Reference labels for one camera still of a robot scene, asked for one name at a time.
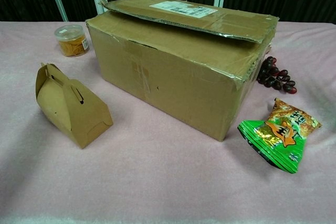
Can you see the small kraft paper gable box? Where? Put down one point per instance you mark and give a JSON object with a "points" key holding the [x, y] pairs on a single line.
{"points": [[78, 113]]}

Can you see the clear jar with orange contents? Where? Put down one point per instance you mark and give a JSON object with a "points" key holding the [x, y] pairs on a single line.
{"points": [[72, 43]]}

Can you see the bunch of dark red grapes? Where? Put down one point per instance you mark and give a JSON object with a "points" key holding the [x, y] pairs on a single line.
{"points": [[275, 79]]}

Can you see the green orange snack bag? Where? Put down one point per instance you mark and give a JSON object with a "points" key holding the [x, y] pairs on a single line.
{"points": [[275, 140]]}

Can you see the pink tablecloth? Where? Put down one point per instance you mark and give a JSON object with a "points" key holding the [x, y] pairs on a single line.
{"points": [[157, 182]]}

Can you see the large brown cardboard box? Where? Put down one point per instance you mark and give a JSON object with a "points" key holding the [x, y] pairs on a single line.
{"points": [[170, 77]]}

